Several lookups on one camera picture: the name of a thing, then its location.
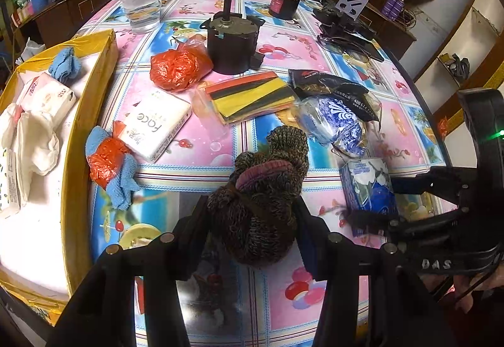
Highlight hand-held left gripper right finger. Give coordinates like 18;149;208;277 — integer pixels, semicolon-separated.
295;199;453;347

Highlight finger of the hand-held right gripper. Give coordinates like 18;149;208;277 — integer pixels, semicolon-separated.
393;166;472;206
346;207;470;242

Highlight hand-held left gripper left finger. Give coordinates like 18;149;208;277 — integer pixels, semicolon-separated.
47;199;207;347

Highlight blue floral tissue packet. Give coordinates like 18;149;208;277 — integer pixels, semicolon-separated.
339;158;396;237

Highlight brown knit hat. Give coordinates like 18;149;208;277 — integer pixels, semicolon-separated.
207;125;310;266

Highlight blue knit cloth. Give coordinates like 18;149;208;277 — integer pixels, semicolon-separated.
86;125;138;210
48;48;83;82

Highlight blue white patterned packet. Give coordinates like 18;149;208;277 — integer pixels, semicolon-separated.
295;95;369;159

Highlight small orange plastic bag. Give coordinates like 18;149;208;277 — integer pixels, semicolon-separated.
87;136;132;188

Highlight white tissue packet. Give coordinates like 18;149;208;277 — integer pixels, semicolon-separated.
118;91;192;163

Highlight yellow taped cardboard box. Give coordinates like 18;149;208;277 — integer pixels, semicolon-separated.
0;29;119;308

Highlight black snack packet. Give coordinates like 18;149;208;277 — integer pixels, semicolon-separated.
289;68;382;123

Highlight pack of coloured strips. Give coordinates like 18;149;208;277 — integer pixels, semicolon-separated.
193;71;298;126

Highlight large orange plastic bag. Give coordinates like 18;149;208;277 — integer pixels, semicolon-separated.
150;43;213;92

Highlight white towel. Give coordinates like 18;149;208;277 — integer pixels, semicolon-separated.
18;111;60;176

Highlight lemon print tissue packet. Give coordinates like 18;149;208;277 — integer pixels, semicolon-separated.
0;148;21;219

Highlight pink tissue packet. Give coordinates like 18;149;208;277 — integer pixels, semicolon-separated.
21;73;77;123

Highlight person's right hand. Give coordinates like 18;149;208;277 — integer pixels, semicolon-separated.
445;268;504;316

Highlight dark tool on shelf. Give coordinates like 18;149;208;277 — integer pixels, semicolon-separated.
439;53;471;82

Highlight black eyeglasses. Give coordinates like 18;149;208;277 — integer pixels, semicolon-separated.
318;36;371;56

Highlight black phone stand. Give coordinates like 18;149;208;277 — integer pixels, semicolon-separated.
317;0;373;32

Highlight black electric motor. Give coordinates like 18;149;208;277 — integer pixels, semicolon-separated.
200;0;264;75

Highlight clear plastic cup with water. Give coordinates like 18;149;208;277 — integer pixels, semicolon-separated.
118;0;164;34

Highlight white bucket with paper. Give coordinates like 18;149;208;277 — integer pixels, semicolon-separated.
16;38;38;66

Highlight pink box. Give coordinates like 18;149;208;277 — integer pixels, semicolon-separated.
11;2;34;26

